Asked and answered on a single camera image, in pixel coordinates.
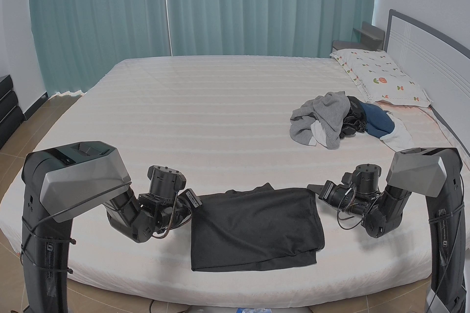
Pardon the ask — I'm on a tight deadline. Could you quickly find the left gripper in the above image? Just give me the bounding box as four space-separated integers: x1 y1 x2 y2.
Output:
172 188 203 228

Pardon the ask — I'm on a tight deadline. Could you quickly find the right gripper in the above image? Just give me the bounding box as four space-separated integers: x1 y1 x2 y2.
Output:
306 180 350 212

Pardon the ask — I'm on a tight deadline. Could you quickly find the black T-shirt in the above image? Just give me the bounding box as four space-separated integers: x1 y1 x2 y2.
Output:
190 183 326 272

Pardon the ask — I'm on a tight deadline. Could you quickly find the pile of clothes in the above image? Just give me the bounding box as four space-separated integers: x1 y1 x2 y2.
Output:
289 91 415 152

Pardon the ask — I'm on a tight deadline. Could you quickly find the bed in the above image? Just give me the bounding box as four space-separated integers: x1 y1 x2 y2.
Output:
0 9 470 305

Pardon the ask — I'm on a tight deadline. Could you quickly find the white printed pillow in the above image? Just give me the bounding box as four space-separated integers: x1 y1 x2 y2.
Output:
329 48 433 108

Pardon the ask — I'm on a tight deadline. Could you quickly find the grey bedside table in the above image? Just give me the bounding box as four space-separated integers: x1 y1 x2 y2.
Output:
331 21 385 52

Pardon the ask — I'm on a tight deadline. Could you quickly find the black chest of drawers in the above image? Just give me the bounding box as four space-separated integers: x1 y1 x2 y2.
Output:
0 75 25 149

